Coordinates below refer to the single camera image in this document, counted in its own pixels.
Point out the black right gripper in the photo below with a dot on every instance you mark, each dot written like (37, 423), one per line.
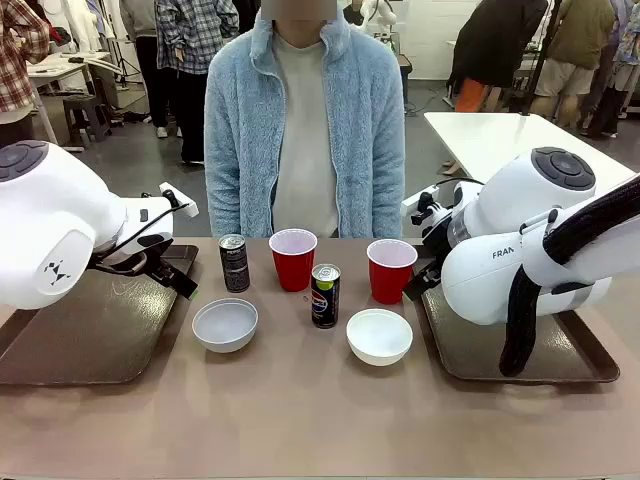
(436, 250)

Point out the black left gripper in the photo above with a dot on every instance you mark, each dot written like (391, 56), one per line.
(127, 262)

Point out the white round bowl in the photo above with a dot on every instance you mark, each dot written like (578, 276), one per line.
(225, 327)
(380, 340)

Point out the red plastic cup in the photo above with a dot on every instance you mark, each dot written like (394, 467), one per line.
(293, 270)
(391, 280)

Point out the person's right forearm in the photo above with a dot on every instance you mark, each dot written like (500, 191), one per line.
(222, 200)

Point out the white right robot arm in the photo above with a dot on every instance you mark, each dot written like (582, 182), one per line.
(500, 260)

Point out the person's left forearm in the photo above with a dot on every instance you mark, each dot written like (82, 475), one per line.
(389, 200)

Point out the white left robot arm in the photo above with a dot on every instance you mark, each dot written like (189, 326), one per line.
(45, 220)

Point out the black Pepsi can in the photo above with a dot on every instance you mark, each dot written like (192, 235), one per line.
(235, 267)

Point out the brown plastic tray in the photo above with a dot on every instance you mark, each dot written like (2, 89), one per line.
(465, 350)
(100, 340)

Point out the black Pepsi can lime band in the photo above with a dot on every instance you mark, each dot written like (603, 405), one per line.
(325, 300)

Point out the large white table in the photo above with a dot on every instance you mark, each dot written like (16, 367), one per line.
(500, 140)

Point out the black step stool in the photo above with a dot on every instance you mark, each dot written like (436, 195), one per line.
(87, 115)

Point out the person in blue fleece jacket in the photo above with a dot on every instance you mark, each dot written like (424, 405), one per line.
(305, 125)

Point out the bystander in grey top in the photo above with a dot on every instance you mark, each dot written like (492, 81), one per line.
(147, 60)

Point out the bystander in blue plaid shirt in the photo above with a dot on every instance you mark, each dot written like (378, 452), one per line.
(195, 45)

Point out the black stand pole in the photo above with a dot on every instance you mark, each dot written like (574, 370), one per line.
(537, 75)

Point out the white work table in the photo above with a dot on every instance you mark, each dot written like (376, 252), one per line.
(60, 70)

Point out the bystander in black jacket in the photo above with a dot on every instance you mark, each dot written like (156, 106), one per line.
(495, 45)

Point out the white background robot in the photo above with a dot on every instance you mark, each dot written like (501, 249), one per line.
(377, 12)

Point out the bystander in red plaid shirt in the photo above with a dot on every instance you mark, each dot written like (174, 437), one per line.
(17, 55)

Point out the bystander in beige shorts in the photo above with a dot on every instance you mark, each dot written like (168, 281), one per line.
(575, 50)

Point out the bystander in patterned shirt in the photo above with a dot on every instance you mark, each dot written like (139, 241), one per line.
(622, 60)

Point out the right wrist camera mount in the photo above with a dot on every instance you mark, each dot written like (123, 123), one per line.
(425, 207)

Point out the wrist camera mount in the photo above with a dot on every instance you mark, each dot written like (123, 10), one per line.
(180, 202)
(425, 207)

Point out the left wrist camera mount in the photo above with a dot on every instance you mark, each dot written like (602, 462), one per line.
(180, 202)

